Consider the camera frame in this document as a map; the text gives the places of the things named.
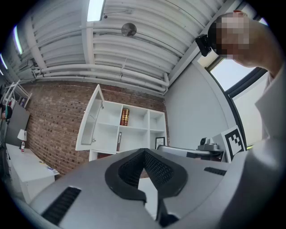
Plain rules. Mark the red gold-print book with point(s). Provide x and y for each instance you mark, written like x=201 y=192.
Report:
x=122 y=117
x=127 y=117

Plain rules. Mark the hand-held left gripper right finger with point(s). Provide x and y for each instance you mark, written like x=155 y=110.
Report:
x=167 y=176

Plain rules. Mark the white cabinet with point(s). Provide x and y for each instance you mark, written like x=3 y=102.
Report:
x=136 y=118

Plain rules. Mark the grey standing panel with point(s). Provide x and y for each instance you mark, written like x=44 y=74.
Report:
x=18 y=125

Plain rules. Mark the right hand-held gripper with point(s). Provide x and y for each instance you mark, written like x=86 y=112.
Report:
x=224 y=138

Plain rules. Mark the large dark-framed window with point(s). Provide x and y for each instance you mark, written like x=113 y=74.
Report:
x=232 y=73

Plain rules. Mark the metal door hinge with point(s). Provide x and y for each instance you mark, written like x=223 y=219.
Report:
x=102 y=106
x=93 y=140

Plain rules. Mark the black picture frame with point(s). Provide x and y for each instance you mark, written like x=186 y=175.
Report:
x=160 y=143

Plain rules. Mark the red label bottle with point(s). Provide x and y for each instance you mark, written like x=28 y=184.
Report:
x=22 y=147

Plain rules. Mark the person's white shirt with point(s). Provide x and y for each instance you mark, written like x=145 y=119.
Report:
x=268 y=156

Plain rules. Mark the white long table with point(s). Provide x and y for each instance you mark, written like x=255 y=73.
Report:
x=29 y=165

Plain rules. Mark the white shade table lamp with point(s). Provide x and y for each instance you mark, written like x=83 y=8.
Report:
x=22 y=134

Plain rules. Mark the white metal rack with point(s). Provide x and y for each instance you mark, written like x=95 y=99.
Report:
x=15 y=91

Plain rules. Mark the round metal ceiling disc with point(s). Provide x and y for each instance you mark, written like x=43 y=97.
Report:
x=129 y=29

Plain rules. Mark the flat notebook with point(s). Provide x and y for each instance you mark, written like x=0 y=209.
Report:
x=52 y=170

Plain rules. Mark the person's head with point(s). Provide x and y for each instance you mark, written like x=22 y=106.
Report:
x=257 y=44

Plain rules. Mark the bundle of white ceiling pipes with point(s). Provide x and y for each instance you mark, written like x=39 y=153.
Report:
x=100 y=70

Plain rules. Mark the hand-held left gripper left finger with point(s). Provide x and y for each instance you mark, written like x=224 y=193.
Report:
x=125 y=179

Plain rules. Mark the white glass cabinet door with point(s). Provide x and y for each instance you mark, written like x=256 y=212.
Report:
x=89 y=120

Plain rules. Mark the black head-worn camera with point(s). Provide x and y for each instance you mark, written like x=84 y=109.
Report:
x=203 y=44

